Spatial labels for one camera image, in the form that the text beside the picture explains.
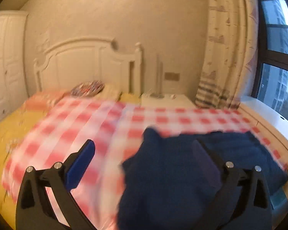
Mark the cream pillow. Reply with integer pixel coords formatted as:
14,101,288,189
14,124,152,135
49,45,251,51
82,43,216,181
96,84,122,100

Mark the white bed headboard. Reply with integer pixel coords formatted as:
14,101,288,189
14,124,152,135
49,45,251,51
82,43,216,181
34,37,143,96

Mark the white nightstand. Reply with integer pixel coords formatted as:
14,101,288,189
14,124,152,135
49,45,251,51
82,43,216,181
140,93,197,109

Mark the red white checkered blanket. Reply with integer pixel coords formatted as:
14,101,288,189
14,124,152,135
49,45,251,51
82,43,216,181
1,93,288,230

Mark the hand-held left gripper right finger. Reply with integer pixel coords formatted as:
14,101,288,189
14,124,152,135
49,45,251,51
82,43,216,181
192,138,273,230

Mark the patterned pillow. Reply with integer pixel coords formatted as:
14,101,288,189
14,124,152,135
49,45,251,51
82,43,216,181
70,80,105,97

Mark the printed curtain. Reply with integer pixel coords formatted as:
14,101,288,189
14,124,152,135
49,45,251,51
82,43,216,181
194,0,260,109

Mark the dark framed window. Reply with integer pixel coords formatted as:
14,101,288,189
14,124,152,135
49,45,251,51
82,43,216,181
254,0,288,130

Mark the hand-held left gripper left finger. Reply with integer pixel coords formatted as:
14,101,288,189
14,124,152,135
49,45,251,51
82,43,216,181
16,139,96,230

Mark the white wardrobe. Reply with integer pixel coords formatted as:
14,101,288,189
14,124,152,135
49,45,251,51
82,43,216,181
0,11,29,130

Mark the navy blue puffer jacket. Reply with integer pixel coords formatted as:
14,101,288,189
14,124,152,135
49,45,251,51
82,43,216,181
116,127,288,230

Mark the yellow bed sheet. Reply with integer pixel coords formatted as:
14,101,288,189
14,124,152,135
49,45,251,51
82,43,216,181
0,91,142,230

